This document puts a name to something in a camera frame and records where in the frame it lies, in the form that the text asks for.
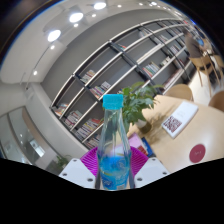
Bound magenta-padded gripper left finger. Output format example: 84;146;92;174
58;146;100;190

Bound ceiling lights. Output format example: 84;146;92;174
31;0;160;77

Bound green plant in white pot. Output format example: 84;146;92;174
120;82;164;135

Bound pink book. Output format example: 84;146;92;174
128;132;150;152

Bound small potted plant on ledge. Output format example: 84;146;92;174
54;154;72;170

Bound clear bottle with blue cap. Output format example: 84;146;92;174
94;93;133;192

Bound flat round red coaster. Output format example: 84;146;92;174
188;143;206;164

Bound grey shelf unit with books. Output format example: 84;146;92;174
49;16;202;151

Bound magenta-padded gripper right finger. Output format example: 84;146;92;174
129;146;171;190

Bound white booklet with square code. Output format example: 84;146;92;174
161;100;200;140

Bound round-backed wooden chair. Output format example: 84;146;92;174
208;90;224;113
163;83;195;102

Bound person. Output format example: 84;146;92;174
183;31;209;64

